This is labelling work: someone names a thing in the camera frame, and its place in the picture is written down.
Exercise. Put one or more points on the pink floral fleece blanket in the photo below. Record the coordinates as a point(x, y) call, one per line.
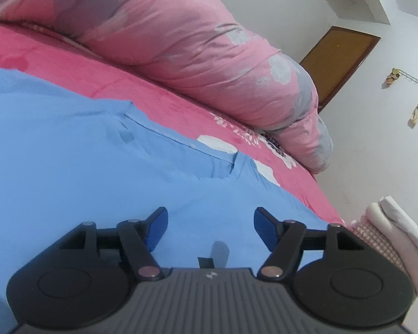
point(73, 69)

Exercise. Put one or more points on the pink grey floral quilt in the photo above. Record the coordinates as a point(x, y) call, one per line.
point(177, 34)

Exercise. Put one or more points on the brown wooden door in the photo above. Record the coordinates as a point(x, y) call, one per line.
point(338, 62)

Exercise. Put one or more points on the blue t-shirt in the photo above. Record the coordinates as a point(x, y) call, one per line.
point(73, 163)

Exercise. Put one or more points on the stack of folded pink clothes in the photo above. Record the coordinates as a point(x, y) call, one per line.
point(400, 247)

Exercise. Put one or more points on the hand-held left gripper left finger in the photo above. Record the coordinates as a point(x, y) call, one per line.
point(158, 228)

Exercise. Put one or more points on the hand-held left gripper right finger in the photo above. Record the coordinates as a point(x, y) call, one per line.
point(264, 229)

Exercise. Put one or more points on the wall hook rail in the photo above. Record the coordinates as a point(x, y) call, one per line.
point(416, 78)

